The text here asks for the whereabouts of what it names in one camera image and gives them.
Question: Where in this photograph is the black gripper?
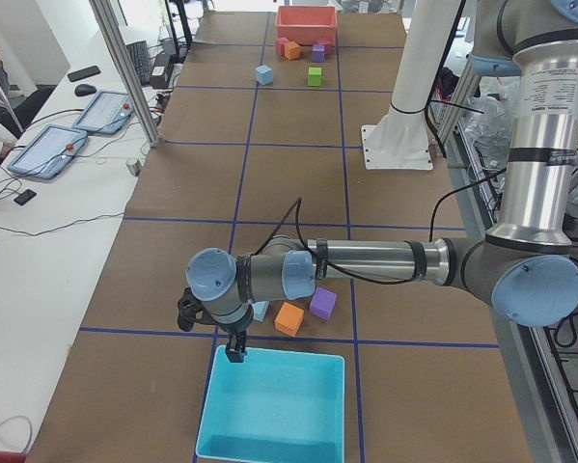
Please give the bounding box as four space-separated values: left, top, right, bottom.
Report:
220 317 251 363

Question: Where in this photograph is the light blue foam block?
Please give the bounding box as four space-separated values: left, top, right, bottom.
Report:
251 301 269 322

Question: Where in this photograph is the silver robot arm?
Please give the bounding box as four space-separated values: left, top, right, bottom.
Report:
178 1 578 362

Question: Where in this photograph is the orange foam block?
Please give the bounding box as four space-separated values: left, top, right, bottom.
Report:
274 302 304 337
284 41 301 61

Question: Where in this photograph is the cyan plastic bin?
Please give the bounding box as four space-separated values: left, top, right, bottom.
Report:
195 346 345 462

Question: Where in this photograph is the purple foam block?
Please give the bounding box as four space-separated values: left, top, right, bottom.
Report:
309 287 337 320
311 43 326 63

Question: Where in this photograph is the small black phone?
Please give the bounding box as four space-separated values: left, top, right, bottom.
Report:
14 189 37 205

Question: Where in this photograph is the far blue teach pendant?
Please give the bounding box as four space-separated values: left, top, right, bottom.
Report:
72 91 134 135

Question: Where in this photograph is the blue teach pendant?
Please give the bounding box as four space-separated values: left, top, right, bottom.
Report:
72 91 134 135
7 124 88 180

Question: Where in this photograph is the near blue teach pendant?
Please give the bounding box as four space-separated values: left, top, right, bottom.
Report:
7 124 88 180

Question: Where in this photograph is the green foam block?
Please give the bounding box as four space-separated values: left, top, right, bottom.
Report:
307 67 323 88

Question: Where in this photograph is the black computer mouse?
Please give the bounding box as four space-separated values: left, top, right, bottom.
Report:
74 84 97 97

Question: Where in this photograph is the far orange foam block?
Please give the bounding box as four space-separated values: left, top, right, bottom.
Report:
284 41 301 61

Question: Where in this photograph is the far pink foam block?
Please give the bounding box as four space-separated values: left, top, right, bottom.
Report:
275 37 289 57

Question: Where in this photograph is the far purple foam block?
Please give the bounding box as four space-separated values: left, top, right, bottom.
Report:
311 43 326 63

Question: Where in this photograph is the black smartphone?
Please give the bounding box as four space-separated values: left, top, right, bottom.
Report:
67 66 101 82

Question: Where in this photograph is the black keyboard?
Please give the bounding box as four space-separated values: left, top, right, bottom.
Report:
125 41 152 86

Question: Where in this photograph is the red plastic bin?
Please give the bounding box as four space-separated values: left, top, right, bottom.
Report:
275 6 338 45

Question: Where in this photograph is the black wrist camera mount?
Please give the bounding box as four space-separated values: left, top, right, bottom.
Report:
177 287 214 332

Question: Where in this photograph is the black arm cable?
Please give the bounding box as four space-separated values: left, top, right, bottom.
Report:
247 196 509 285

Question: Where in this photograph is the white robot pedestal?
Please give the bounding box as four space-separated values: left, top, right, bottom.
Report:
361 0 463 171

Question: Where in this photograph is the aluminium frame post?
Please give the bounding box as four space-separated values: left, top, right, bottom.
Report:
89 0 160 148

